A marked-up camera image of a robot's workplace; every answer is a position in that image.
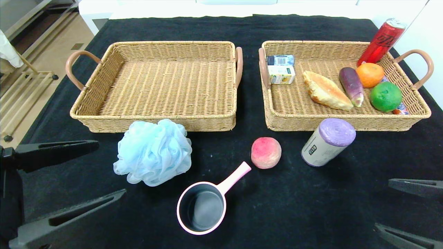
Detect golden striped croissant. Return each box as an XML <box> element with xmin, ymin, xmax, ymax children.
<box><xmin>303</xmin><ymin>71</ymin><xmax>354</xmax><ymax>111</ymax></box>

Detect green round citrus fruit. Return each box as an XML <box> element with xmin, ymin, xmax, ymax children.
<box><xmin>370</xmin><ymin>82</ymin><xmax>403</xmax><ymax>112</ymax></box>

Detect orange fruit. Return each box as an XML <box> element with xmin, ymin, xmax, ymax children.
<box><xmin>356</xmin><ymin>63</ymin><xmax>385</xmax><ymax>88</ymax></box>

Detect pink saucepan with dark inside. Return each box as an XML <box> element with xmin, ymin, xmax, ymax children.
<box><xmin>177</xmin><ymin>162</ymin><xmax>252</xmax><ymax>236</ymax></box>

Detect wooden rack on castors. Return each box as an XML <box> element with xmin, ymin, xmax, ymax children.
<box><xmin>0</xmin><ymin>52</ymin><xmax>59</xmax><ymax>143</ymax></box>

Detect woven wicker basket brown handles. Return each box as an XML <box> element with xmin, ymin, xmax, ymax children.
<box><xmin>66</xmin><ymin>41</ymin><xmax>243</xmax><ymax>133</ymax></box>
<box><xmin>258</xmin><ymin>40</ymin><xmax>434</xmax><ymax>132</ymax></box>

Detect white furniture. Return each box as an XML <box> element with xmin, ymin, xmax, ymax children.
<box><xmin>79</xmin><ymin>0</ymin><xmax>378</xmax><ymax>35</ymax></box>

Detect grey metal shelf frame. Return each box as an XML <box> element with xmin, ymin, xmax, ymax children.
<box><xmin>0</xmin><ymin>0</ymin><xmax>80</xmax><ymax>59</ymax></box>

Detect dark blue drink carton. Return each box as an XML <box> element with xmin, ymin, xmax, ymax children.
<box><xmin>266</xmin><ymin>55</ymin><xmax>295</xmax><ymax>66</ymax></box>

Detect pink red peach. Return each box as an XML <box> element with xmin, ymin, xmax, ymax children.
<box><xmin>251</xmin><ymin>137</ymin><xmax>282</xmax><ymax>169</ymax></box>

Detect purple bag roll grey label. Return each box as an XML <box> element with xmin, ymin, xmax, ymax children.
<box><xmin>301</xmin><ymin>118</ymin><xmax>356</xmax><ymax>167</ymax></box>

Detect light blue mesh bath loofah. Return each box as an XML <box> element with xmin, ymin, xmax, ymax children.
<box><xmin>113</xmin><ymin>119</ymin><xmax>193</xmax><ymax>187</ymax></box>

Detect purple eggplant with green stem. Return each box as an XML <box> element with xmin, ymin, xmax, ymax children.
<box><xmin>339</xmin><ymin>67</ymin><xmax>364</xmax><ymax>107</ymax></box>

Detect white yellow juice box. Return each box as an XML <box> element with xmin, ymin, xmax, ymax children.
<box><xmin>267</xmin><ymin>65</ymin><xmax>296</xmax><ymax>85</ymax></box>

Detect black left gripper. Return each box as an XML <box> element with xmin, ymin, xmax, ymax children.
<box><xmin>0</xmin><ymin>140</ymin><xmax>127</xmax><ymax>249</ymax></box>

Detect red soda can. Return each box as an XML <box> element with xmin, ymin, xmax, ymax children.
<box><xmin>356</xmin><ymin>18</ymin><xmax>406</xmax><ymax>67</ymax></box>

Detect white hanging cloth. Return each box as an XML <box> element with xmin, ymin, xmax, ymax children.
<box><xmin>0</xmin><ymin>29</ymin><xmax>25</xmax><ymax>69</ymax></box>

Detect black table cloth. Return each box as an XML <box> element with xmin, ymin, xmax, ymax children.
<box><xmin>0</xmin><ymin>15</ymin><xmax>443</xmax><ymax>249</ymax></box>

